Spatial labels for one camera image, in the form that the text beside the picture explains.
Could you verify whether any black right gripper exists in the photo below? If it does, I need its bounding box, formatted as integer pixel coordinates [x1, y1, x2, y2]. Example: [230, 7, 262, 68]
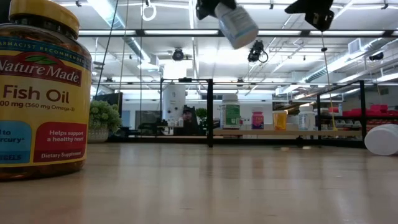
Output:
[284, 0, 336, 32]

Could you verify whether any small white medicine bottle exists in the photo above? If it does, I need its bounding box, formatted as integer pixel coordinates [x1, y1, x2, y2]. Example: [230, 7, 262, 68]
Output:
[214, 2, 259, 50]

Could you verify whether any green label bottle white cap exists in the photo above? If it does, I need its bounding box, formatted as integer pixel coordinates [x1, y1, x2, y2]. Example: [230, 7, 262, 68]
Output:
[219, 93, 241, 130]

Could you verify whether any white bottle with blue label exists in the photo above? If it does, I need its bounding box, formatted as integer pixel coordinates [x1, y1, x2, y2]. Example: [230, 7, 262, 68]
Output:
[297, 105, 317, 131]

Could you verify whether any small orange bottle white cap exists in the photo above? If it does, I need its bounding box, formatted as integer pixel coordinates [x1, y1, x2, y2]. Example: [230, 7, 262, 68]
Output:
[272, 110, 288, 131]

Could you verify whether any pink bottle white cap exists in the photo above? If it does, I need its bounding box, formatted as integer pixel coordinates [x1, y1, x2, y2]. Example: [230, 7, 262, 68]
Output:
[251, 107, 265, 130]

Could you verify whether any white bottle with barcode label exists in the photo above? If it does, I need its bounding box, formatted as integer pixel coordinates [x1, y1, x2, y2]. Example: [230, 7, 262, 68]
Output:
[364, 123, 398, 156]

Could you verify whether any amber fish oil bottle yellow cap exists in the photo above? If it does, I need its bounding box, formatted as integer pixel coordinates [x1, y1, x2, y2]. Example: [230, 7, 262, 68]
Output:
[0, 0, 93, 182]

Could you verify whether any black round ceiling fixture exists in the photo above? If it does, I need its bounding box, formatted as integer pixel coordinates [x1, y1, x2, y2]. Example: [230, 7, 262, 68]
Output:
[172, 47, 185, 62]

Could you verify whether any white round pillar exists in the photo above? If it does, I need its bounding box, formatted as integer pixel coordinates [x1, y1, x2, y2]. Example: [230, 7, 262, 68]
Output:
[161, 83, 187, 125]

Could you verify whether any person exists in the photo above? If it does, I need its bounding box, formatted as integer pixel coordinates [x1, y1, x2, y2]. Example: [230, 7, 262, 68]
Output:
[181, 108, 200, 135]

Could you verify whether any red storage bins rack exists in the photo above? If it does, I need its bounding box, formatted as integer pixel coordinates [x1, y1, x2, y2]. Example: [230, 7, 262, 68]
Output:
[323, 104, 398, 141]

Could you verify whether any green potted plant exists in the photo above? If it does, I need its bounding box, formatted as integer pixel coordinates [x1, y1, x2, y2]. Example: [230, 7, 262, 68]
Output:
[88, 100, 123, 144]

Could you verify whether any black overhead camera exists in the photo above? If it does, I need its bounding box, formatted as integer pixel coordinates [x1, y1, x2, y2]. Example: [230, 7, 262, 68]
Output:
[247, 39, 269, 64]

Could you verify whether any white looped cable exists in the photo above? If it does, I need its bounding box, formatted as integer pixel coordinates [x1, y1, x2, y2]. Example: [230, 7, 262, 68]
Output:
[141, 0, 158, 22]

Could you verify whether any black frame wooden shelf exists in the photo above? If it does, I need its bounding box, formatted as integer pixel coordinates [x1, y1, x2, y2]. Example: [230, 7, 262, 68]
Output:
[206, 78, 369, 149]

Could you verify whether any black hanging cable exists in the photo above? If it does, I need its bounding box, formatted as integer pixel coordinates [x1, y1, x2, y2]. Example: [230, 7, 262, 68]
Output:
[94, 0, 120, 98]

